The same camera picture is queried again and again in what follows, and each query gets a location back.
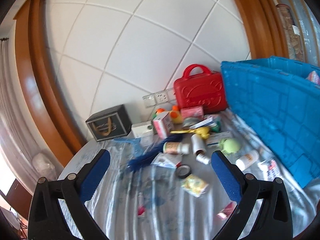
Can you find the orange bottle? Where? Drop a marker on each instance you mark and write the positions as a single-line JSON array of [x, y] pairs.
[[176, 116]]

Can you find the pink ointment box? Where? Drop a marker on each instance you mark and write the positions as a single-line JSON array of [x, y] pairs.
[[226, 210]]

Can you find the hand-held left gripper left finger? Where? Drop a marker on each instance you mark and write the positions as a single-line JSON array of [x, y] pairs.
[[95, 175]]

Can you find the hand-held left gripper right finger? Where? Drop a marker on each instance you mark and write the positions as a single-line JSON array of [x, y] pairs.
[[226, 177]]

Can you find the blue plastic crate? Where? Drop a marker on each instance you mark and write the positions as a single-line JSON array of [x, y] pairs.
[[270, 110]]

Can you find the small silver bottle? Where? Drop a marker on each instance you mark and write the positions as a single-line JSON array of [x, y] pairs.
[[202, 158]]

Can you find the white pill bottle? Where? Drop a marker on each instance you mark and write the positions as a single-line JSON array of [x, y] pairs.
[[246, 160]]

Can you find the yellow plastic toy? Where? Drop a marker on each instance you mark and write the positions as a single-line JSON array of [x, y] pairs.
[[200, 132]]

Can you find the pink tissue pack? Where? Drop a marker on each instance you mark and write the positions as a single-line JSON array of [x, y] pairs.
[[192, 112], [313, 77]]

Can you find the pink green tissue packet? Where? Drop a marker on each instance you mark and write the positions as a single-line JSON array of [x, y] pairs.
[[162, 125]]

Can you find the black tape roll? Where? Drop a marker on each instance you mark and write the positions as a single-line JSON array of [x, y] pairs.
[[183, 171]]

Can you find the small red white tube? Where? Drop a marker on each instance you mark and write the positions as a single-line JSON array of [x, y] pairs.
[[141, 205]]

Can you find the yellow tissue packet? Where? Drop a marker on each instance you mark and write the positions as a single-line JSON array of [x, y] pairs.
[[195, 185]]

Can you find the blue white medicine box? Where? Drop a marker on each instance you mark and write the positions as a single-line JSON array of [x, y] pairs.
[[218, 138]]

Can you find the wall socket panel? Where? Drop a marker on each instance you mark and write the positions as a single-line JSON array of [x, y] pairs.
[[160, 97]]

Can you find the clear plastic bag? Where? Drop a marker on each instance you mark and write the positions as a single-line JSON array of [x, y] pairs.
[[43, 166]]

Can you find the green plush toy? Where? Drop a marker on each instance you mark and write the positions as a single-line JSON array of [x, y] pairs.
[[230, 146]]

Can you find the rolled patterned carpet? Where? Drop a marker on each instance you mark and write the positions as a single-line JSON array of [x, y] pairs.
[[290, 32]]

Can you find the red suitcase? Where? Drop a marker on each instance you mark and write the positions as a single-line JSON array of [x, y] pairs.
[[200, 92]]

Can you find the light blue plastic object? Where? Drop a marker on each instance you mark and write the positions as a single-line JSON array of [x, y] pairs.
[[130, 143]]

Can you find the tan label medicine bottle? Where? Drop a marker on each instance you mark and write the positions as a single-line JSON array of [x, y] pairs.
[[175, 147]]

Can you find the green bottle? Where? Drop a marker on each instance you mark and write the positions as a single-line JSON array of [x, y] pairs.
[[216, 127]]

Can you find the wooden wall frame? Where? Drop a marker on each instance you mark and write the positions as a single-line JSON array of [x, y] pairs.
[[37, 80]]

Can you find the wet wipes packet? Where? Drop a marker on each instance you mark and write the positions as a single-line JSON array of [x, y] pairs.
[[268, 167]]

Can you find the dark blue fuzzy object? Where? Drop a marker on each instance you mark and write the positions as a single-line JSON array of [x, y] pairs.
[[147, 156]]

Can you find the black box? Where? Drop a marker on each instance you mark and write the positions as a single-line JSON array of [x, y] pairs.
[[110, 122]]

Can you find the sheer curtain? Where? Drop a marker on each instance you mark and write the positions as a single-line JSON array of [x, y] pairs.
[[12, 130]]

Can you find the orange green toy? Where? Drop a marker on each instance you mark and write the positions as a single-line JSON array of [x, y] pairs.
[[159, 113]]

